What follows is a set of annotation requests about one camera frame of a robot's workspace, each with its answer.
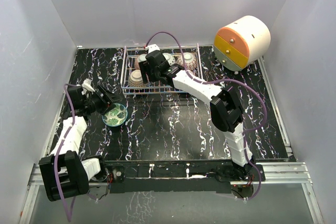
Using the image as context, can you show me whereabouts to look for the pink floral bowl back left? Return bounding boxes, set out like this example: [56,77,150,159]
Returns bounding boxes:
[134,54,146,70]

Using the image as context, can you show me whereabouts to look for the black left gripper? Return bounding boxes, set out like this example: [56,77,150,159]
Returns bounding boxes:
[83,85,122,115]

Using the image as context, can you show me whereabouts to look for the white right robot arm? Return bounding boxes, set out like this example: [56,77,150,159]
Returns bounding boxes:
[138,50,253,180]

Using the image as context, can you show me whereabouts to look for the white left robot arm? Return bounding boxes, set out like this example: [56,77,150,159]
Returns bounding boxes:
[39,79,120,201]

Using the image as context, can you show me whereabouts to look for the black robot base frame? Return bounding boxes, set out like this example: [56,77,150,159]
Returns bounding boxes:
[78,154,266,195]

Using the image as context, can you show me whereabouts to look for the white bowl red lattice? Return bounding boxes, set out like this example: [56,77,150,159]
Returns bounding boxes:
[176,52,197,71]

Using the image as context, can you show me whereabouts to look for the white wire dish rack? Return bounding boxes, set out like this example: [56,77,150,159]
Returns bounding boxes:
[120,44,203,97]

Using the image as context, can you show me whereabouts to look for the aluminium rail frame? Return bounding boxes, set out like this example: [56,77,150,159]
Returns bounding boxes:
[19,57,325,224]

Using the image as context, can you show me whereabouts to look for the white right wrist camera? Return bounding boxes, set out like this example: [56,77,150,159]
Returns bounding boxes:
[144,44,160,54]

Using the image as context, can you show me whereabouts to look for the round white mini drawer cabinet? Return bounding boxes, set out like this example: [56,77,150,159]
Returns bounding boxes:
[213,15,271,72]

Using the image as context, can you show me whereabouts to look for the white bowl green leaves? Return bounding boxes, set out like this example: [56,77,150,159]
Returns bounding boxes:
[102,103,128,127]

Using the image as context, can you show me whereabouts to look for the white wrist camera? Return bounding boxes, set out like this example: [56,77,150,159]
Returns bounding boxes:
[144,44,160,54]
[81,78,95,95]

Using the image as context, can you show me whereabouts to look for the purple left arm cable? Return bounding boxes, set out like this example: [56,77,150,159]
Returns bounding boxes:
[54,83,79,222]

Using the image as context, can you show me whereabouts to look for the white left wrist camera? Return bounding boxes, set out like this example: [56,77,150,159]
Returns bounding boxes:
[81,78,95,95]

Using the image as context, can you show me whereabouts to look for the brown patterned bowl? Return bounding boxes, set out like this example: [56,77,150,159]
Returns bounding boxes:
[128,70,144,88]

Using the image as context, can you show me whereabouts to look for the white bowl brown diamonds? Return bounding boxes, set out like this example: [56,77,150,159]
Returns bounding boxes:
[163,53,176,66]

